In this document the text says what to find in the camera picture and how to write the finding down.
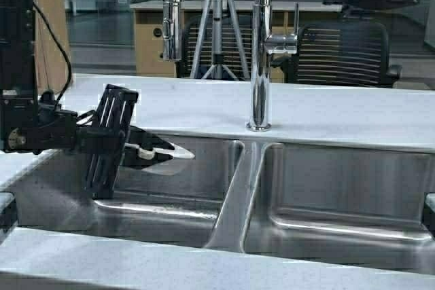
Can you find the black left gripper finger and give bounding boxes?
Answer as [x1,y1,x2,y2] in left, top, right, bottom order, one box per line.
[121,152,173,170]

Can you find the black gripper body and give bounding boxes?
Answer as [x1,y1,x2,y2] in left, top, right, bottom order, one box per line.
[77,84,139,199]

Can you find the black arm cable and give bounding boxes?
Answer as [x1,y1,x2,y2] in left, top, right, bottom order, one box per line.
[32,1,73,107]

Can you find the chrome kitchen faucet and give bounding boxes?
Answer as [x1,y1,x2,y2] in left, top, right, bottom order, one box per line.
[162,0,298,132]

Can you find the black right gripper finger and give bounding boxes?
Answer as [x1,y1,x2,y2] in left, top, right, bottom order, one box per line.
[127,126,175,151]

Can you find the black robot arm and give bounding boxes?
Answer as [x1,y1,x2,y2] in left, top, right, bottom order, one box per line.
[1,0,176,199]

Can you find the white ceramic bowl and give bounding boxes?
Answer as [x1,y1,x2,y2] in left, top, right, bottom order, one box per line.
[125,143,195,176]

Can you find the black mesh office chair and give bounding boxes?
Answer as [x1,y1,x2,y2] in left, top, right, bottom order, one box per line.
[282,20,402,88]

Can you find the grey camera tripod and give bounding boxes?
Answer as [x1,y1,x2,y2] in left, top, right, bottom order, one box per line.
[190,0,249,80]

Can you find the stainless steel double sink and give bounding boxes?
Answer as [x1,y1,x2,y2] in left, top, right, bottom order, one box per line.
[10,135,434,274]

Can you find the cardboard box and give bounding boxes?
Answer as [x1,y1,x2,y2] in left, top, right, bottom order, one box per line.
[34,0,71,94]

